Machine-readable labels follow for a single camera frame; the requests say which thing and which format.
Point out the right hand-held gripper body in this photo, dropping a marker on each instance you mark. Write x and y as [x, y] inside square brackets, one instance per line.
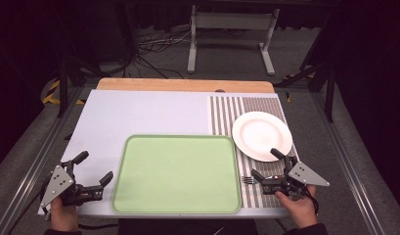
[303, 176]

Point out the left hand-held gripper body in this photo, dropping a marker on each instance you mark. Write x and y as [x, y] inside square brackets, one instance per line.
[59, 186]

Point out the silver fork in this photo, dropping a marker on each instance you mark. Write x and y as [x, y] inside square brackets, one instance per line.
[247, 179]

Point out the person's left hand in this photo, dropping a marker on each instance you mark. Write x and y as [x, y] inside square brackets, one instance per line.
[64, 217]

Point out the person's right hand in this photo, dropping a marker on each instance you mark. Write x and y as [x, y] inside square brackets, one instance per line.
[302, 210]

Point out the white round plate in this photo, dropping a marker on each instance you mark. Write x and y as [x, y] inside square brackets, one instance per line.
[259, 133]

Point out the striped placemat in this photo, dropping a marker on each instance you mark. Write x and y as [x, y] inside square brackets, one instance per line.
[225, 112]

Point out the yellow black hazard tape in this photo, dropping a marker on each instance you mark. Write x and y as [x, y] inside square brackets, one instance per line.
[51, 94]

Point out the green tray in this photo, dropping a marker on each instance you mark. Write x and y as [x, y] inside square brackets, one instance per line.
[176, 174]

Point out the black stand leg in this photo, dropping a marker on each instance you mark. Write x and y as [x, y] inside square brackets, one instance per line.
[329, 91]
[63, 86]

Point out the white table mat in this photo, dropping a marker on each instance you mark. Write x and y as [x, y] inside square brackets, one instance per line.
[139, 112]

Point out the grey metal stand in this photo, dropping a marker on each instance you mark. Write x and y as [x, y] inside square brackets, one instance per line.
[231, 21]

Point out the aluminium frame rail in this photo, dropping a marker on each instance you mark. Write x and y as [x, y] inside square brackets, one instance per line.
[34, 166]
[350, 163]

